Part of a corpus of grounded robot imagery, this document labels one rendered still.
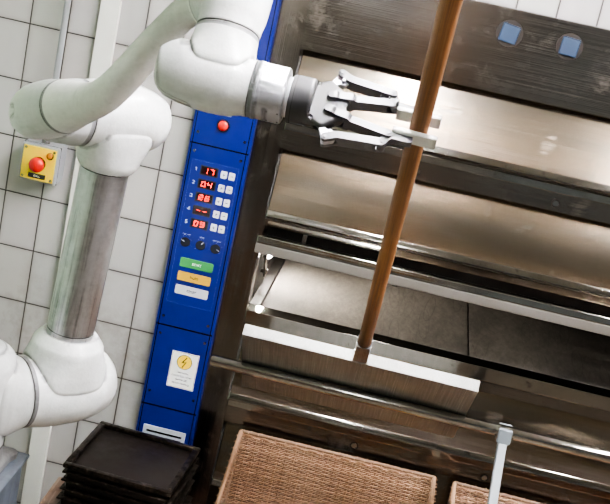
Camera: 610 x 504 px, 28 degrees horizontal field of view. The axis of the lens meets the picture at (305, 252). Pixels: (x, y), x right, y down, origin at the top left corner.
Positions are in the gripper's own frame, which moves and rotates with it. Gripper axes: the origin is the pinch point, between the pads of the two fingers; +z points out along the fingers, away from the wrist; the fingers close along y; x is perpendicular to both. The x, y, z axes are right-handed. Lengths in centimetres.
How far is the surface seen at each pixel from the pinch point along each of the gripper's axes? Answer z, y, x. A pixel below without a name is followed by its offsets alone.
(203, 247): -46, -31, -132
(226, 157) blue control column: -45, -50, -115
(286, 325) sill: -20, -20, -145
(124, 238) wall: -68, -30, -137
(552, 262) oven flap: 43, -45, -121
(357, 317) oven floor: -2, -32, -155
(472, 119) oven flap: 14, -70, -102
